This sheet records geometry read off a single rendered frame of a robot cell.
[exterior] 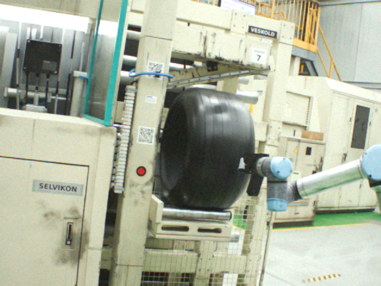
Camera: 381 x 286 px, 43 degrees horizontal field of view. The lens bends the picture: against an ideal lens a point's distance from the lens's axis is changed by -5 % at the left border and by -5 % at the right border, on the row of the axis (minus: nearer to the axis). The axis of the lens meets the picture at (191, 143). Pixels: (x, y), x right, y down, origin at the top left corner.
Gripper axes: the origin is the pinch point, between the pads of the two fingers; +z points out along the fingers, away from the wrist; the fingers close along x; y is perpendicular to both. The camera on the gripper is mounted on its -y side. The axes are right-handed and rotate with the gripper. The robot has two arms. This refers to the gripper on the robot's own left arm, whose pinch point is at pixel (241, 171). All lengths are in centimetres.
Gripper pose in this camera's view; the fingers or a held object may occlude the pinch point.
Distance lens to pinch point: 207.0
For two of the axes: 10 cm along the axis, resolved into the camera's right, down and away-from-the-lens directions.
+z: -3.3, 0.3, 9.4
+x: -9.4, -1.1, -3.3
